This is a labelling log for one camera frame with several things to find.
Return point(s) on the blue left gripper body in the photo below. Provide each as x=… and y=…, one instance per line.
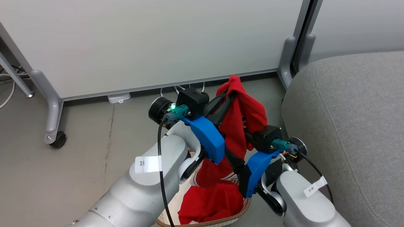
x=206, y=135

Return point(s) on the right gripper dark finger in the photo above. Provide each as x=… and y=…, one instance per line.
x=251, y=138
x=236, y=162

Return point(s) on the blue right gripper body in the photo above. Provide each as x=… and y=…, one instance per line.
x=254, y=171

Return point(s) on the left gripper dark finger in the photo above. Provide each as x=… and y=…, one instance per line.
x=224, y=110
x=219, y=99

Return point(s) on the red garment with white stripes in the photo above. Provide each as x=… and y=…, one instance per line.
x=235, y=119

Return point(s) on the cream perforated laundry basket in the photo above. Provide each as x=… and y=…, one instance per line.
x=238, y=217

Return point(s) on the white paper tag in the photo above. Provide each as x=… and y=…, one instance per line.
x=146, y=164
x=315, y=187

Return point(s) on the large white partition panel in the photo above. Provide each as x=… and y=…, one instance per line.
x=142, y=44

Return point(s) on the white power adapter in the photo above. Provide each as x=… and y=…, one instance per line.
x=119, y=98

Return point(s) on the grey fabric sofa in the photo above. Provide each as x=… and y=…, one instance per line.
x=347, y=126

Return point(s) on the black caster wheel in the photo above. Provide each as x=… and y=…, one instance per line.
x=59, y=140

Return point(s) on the narrow white partition panel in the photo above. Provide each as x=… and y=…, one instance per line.
x=356, y=25

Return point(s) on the grey partition foot with caster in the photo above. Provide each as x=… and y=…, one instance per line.
x=52, y=107

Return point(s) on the grey metal table leg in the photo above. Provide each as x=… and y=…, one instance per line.
x=15, y=77

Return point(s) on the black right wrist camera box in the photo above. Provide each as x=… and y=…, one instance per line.
x=266, y=137

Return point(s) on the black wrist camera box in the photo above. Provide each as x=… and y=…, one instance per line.
x=266, y=137
x=192, y=101

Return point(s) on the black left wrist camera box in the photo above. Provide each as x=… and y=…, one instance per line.
x=192, y=101

